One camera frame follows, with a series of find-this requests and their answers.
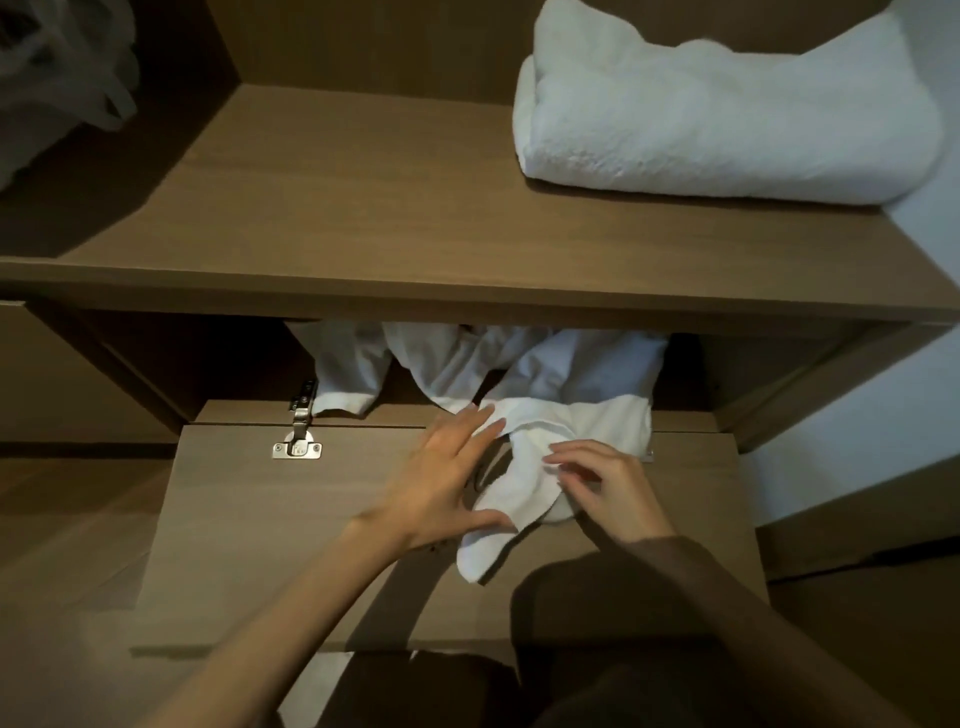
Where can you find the person's left hand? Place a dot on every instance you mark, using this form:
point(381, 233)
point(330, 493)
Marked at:
point(435, 495)

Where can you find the person's right hand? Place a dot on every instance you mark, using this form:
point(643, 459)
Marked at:
point(622, 495)

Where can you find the white towel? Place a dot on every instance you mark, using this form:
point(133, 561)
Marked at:
point(435, 367)
point(525, 487)
point(712, 120)

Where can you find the wooden cabinet flap door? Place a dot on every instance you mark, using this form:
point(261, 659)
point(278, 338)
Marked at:
point(262, 540)

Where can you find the person's left forearm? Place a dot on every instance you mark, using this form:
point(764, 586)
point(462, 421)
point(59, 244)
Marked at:
point(285, 637)

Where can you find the person's right forearm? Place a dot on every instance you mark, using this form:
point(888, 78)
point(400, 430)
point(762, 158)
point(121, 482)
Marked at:
point(750, 637)

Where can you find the person's dark trousers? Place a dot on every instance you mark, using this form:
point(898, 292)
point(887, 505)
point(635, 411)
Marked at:
point(420, 697)

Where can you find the metal door hinge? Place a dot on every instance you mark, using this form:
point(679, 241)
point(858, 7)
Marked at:
point(298, 448)

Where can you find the wooden vanity base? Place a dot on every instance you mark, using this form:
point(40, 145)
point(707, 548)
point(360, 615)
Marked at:
point(67, 375)

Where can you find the wooden back panel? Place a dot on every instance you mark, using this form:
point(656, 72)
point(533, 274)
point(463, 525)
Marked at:
point(337, 45)

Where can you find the white plastic bag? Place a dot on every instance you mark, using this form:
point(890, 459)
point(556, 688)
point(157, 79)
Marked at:
point(67, 75)

